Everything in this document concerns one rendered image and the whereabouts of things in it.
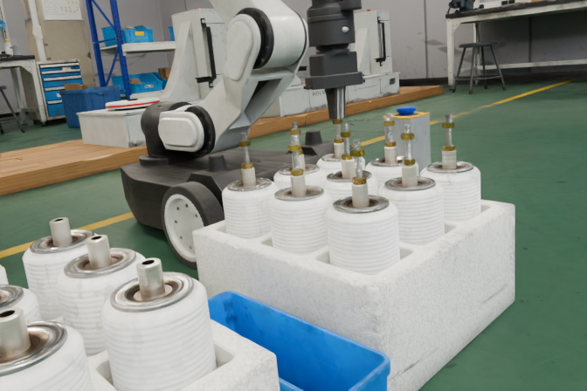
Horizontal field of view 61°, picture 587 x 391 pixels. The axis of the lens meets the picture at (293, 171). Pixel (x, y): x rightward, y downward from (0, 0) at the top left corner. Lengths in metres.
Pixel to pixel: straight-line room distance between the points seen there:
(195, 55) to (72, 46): 4.10
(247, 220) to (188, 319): 0.37
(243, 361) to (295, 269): 0.23
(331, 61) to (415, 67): 5.62
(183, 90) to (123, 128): 0.54
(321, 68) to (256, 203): 0.29
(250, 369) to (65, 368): 0.16
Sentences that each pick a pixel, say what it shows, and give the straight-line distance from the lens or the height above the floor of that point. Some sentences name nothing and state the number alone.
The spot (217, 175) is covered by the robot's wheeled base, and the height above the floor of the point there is 0.21.
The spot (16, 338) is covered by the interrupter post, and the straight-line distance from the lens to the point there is 0.45.
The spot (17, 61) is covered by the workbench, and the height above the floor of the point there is 0.71.
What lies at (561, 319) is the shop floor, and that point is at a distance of 0.95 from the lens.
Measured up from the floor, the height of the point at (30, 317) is 0.24.
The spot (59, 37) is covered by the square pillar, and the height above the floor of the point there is 1.00.
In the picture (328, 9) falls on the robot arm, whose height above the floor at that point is 0.53.
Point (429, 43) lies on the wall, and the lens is 6.46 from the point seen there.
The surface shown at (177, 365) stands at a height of 0.20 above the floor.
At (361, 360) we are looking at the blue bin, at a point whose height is 0.10.
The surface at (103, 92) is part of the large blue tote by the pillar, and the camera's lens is 5.28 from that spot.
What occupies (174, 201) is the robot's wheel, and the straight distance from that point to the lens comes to 1.20.
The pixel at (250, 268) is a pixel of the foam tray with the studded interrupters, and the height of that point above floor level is 0.15.
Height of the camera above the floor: 0.45
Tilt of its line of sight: 12 degrees down
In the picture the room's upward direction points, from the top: 5 degrees counter-clockwise
